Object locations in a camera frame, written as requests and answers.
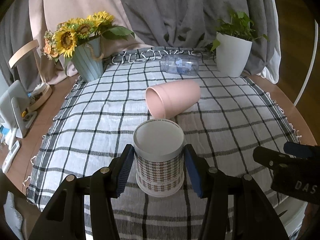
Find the sunflower bouquet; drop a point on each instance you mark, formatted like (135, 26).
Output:
(78, 31)

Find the grey curtain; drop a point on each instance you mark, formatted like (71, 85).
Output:
(156, 23)

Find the green potted plant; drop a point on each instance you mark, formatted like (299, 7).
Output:
(240, 26)

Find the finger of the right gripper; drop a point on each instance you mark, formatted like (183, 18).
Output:
(274, 160)
(301, 151)

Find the houndstooth paper cup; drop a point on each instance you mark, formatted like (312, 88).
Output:
(158, 145)

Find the clear plastic cup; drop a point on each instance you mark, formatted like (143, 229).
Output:
(180, 64)

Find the plaid tablecloth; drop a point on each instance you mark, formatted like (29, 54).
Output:
(98, 119)

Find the wooden chair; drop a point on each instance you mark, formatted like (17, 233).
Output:
(30, 47)

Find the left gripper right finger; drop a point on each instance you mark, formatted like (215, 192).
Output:
(254, 216)

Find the round wooden tray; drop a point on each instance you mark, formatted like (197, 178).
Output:
(39, 96)

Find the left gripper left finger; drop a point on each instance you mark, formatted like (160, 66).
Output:
(63, 216)

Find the beige curtain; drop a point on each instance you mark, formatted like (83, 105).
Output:
(47, 14)

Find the light blue ribbed vase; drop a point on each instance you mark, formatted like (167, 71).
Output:
(88, 60)

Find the white plant pot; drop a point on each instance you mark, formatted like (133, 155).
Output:
(232, 54)

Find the white desktop device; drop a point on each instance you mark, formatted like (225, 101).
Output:
(14, 109)

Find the pink cup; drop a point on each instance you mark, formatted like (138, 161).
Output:
(167, 100)

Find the white remote control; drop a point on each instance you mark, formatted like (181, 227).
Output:
(10, 157)

